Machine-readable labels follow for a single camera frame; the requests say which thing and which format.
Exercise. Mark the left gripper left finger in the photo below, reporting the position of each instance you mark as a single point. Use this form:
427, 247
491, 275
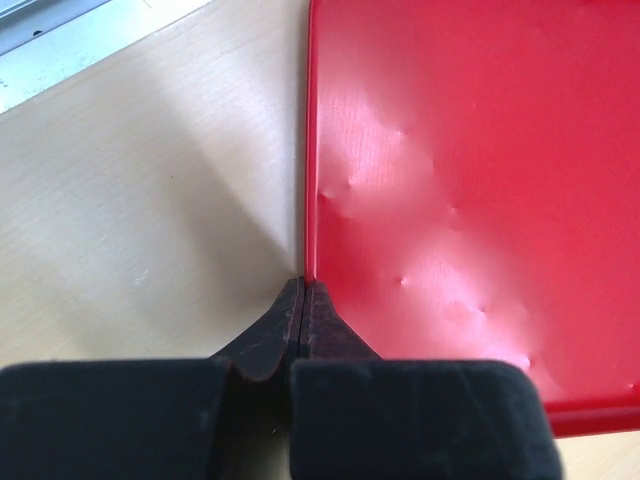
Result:
148, 419

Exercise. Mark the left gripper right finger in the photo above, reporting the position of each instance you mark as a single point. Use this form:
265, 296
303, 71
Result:
358, 416

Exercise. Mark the red box lid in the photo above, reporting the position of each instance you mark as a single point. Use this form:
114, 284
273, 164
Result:
472, 189

